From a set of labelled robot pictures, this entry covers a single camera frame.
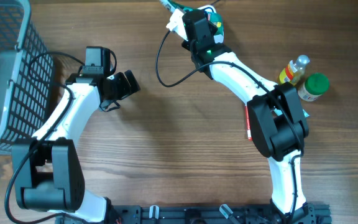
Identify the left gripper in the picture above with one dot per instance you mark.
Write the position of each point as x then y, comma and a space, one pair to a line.
130, 81

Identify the green 3M gloves package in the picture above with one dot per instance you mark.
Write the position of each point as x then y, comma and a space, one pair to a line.
172, 5

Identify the red snack stick packet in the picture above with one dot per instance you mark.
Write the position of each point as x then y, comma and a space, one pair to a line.
249, 136

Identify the yellow liquid soap bottle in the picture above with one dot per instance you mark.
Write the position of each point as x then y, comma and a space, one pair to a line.
294, 71

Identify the teal wet wipes pack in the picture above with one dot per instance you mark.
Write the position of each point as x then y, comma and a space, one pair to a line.
305, 114

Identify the green round can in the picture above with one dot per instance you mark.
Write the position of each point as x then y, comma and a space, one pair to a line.
313, 87

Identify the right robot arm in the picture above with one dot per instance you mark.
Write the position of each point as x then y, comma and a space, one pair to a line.
277, 123

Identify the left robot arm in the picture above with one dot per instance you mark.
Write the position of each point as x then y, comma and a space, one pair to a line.
47, 175

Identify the white barcode scanner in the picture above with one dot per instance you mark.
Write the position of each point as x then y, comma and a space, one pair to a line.
219, 37

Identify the grey plastic mesh basket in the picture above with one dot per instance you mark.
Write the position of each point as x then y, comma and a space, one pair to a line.
24, 89

